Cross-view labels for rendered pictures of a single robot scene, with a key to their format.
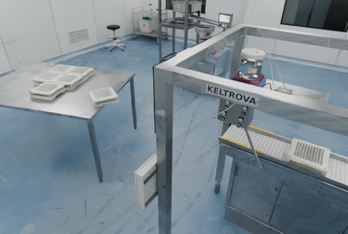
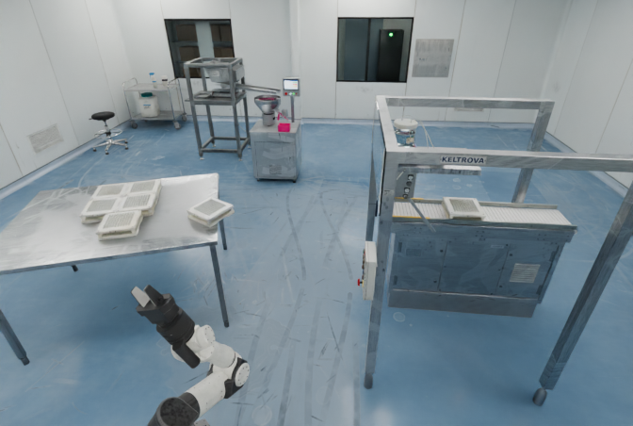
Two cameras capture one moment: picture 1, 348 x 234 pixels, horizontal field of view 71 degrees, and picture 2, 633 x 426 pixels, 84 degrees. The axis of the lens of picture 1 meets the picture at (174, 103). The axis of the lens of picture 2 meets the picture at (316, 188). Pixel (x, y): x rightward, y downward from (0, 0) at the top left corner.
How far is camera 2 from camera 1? 1.07 m
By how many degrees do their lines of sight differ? 23
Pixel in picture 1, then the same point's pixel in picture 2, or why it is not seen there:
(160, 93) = (391, 174)
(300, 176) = (464, 228)
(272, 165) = (438, 227)
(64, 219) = not seen: hidden behind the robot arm
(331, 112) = (535, 155)
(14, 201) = (116, 400)
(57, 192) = (174, 363)
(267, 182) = (432, 247)
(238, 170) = (401, 245)
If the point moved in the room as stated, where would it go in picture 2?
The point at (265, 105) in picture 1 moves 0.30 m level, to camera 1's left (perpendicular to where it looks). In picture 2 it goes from (492, 161) to (439, 175)
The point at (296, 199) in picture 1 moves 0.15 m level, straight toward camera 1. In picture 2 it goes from (461, 253) to (464, 266)
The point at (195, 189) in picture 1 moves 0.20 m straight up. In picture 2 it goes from (343, 291) to (344, 274)
